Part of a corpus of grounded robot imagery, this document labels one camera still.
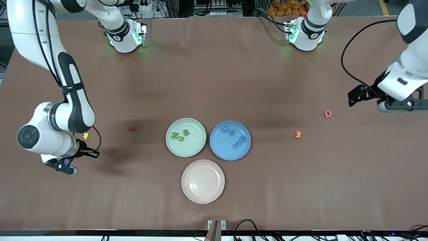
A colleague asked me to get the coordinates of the green plate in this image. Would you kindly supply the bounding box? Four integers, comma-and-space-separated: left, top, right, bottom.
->
166, 118, 207, 158

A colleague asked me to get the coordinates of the beige plate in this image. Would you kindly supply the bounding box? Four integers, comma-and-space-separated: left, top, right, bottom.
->
181, 159, 225, 204

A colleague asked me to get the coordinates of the pile of orange objects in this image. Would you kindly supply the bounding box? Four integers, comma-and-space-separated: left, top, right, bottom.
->
267, 0, 310, 17

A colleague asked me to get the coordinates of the blue plate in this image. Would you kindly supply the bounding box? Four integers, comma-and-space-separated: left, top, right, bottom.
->
210, 121, 251, 161

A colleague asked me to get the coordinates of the white power strip with plugs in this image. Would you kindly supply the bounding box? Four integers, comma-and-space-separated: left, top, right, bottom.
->
129, 0, 153, 12

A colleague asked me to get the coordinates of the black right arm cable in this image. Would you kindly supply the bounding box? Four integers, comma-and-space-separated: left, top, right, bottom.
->
32, 0, 102, 151

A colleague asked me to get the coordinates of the metal bracket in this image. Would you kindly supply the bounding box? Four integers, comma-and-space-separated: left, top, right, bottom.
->
207, 219, 227, 241

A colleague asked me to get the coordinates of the aluminium frame profile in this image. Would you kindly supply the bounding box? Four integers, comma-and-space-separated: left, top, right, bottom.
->
0, 0, 10, 28

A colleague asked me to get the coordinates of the black cable loop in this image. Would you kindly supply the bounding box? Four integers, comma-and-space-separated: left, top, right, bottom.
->
234, 219, 268, 241

